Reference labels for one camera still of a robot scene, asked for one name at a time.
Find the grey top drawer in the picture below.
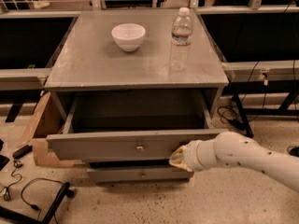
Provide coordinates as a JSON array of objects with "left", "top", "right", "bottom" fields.
[{"left": 47, "top": 90, "right": 222, "bottom": 162}]

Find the grey drawer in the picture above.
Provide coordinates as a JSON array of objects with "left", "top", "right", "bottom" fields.
[
  {"left": 47, "top": 90, "right": 222, "bottom": 162},
  {"left": 87, "top": 161, "right": 193, "bottom": 184}
]

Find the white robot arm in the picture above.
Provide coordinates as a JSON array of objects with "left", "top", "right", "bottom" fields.
[{"left": 169, "top": 132, "right": 299, "bottom": 191}]

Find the grey lower drawer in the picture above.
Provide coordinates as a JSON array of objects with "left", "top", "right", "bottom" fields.
[{"left": 87, "top": 161, "right": 193, "bottom": 184}]

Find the black table leg right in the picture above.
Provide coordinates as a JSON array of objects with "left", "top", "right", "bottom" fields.
[{"left": 233, "top": 93, "right": 253, "bottom": 138}]

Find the black stand base left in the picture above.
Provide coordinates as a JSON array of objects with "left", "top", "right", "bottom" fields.
[{"left": 0, "top": 181, "right": 77, "bottom": 224}]

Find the white ceramic bowl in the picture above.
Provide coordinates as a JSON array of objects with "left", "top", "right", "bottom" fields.
[{"left": 111, "top": 23, "right": 146, "bottom": 52}]

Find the clear plastic water bottle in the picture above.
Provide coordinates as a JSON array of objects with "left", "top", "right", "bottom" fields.
[{"left": 170, "top": 7, "right": 193, "bottom": 71}]

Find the brown cardboard box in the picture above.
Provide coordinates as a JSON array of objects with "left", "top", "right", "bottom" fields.
[{"left": 18, "top": 92, "right": 82, "bottom": 168}]

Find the black cable on floor right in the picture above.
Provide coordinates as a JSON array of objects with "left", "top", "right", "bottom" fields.
[{"left": 217, "top": 61, "right": 261, "bottom": 131}]

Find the black cable on floor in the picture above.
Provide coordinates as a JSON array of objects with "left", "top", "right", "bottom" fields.
[
  {"left": 217, "top": 61, "right": 261, "bottom": 131},
  {"left": 0, "top": 159, "right": 66, "bottom": 212}
]

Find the black cable on floor left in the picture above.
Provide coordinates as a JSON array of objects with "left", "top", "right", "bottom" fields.
[{"left": 0, "top": 159, "right": 66, "bottom": 212}]

